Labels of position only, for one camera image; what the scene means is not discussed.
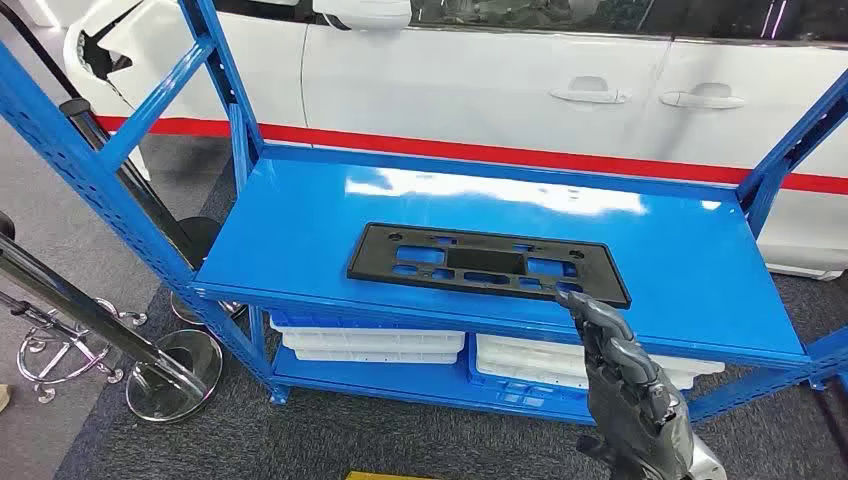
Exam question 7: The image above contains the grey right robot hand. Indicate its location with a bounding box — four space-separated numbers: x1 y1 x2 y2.
555 289 698 480

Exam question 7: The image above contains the black plastic plate part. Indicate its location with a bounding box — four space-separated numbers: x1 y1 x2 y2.
346 222 632 311

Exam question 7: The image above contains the blue metal shelf rack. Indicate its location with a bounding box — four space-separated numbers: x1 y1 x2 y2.
0 0 848 427

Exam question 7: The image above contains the red barrier belt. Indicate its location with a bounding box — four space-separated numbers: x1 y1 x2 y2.
95 115 848 197

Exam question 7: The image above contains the white car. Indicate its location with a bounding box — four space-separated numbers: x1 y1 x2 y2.
62 0 848 281

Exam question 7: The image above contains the black stanchion base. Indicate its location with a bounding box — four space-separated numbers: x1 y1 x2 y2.
177 217 223 271

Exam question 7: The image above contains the chrome bar stool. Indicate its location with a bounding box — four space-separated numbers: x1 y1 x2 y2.
0 211 148 405

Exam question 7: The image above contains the black barrier belt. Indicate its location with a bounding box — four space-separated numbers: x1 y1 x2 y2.
0 1 84 102

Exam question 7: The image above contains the black capped stanchion post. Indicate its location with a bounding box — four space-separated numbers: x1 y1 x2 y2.
58 97 248 327

